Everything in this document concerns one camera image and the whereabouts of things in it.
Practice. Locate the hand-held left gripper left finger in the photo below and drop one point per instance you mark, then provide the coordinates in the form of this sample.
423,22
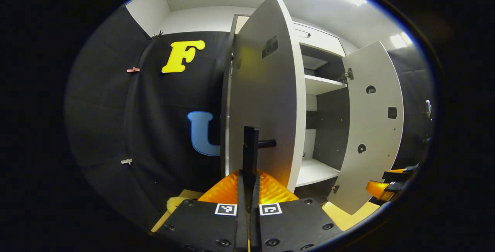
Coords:
209,225

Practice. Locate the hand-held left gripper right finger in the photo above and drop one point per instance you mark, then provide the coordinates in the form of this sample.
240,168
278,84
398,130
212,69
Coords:
294,225

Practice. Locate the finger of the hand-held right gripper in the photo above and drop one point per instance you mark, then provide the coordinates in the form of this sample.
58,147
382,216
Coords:
377,190
394,175

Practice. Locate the cabinet door with headphone sticker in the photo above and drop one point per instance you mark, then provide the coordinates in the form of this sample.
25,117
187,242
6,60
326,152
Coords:
371,128

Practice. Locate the grey double-door shoe cabinet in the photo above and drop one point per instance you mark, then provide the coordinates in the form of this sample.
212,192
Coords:
328,128

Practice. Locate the cabinet door with camera sticker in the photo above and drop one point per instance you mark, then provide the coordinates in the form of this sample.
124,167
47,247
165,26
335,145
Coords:
267,97

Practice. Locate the white cabinet shelf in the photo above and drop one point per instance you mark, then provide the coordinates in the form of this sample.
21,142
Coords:
323,83
315,170

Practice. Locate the grey cabinet drawer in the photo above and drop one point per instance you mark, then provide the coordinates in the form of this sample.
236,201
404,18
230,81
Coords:
325,43

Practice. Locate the yellow plush toy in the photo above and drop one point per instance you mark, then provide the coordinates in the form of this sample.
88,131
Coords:
174,204

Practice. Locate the silver clip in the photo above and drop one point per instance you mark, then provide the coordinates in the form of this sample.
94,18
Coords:
126,161

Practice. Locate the ceiling light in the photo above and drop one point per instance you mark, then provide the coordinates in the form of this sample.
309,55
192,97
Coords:
400,40

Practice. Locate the black backdrop cloth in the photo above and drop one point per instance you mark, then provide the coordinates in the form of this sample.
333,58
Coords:
108,120

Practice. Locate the red clip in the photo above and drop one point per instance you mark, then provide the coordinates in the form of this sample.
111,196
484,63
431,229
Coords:
132,69

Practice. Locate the black binder clip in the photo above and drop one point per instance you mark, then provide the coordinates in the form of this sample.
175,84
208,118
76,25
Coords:
156,35

